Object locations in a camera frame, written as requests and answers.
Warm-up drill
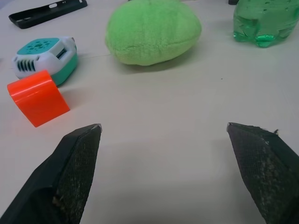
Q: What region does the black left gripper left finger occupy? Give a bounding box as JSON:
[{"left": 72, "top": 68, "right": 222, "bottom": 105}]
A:
[{"left": 0, "top": 123, "right": 103, "bottom": 224}]

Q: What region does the orange plastic block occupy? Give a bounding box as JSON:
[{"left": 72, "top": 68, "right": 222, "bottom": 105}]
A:
[{"left": 7, "top": 70, "right": 71, "bottom": 128}]

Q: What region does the green plush toy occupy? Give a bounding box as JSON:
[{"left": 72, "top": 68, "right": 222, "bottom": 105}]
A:
[{"left": 105, "top": 0, "right": 202, "bottom": 66}]

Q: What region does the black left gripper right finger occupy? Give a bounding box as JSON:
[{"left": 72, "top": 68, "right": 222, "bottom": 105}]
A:
[{"left": 226, "top": 122, "right": 299, "bottom": 224}]

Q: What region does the teal and white device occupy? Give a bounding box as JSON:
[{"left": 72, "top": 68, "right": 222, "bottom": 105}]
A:
[{"left": 12, "top": 36, "right": 78, "bottom": 86}]

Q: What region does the black phone case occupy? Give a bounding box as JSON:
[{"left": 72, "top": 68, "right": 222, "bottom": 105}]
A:
[{"left": 8, "top": 0, "right": 88, "bottom": 29}]

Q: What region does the green plastic bottle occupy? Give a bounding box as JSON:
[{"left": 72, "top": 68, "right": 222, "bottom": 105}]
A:
[{"left": 233, "top": 0, "right": 299, "bottom": 49}]

